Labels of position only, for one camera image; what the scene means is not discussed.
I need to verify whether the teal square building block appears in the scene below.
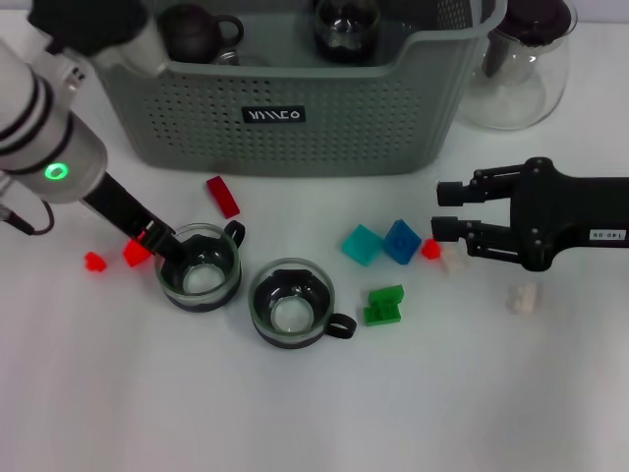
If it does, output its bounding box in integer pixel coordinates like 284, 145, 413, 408
341, 223, 384, 267

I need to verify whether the glass carafe with black lid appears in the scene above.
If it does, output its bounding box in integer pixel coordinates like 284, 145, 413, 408
456, 0, 579, 132

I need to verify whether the dark red long brick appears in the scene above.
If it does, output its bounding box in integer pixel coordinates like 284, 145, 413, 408
204, 175, 242, 220

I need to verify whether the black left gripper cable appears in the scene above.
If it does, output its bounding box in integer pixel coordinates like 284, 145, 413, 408
0, 199, 55, 236

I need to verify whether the bright red sloped block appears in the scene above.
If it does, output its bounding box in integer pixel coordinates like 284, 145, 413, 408
121, 235, 151, 268

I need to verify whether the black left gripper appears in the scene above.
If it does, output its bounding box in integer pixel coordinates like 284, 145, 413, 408
81, 171, 191, 262

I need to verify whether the dark clay teapot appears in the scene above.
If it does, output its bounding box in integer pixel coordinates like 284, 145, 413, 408
156, 3, 246, 65

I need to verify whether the blue square building block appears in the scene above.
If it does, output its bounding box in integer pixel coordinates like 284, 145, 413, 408
381, 218, 423, 266

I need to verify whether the green building block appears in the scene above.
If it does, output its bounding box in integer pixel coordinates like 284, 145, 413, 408
363, 302, 403, 326
368, 283, 407, 306

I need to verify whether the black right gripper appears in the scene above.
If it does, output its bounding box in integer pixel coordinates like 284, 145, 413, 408
430, 155, 629, 273

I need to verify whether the glass teacup with black base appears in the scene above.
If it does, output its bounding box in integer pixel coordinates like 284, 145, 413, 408
154, 219, 247, 314
211, 47, 269, 68
248, 257, 359, 350
312, 0, 382, 65

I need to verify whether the grey perforated storage bin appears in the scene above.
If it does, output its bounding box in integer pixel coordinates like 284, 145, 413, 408
52, 0, 507, 178

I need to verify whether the white building block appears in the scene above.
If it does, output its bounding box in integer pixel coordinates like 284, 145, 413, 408
439, 244, 469, 274
505, 282, 542, 316

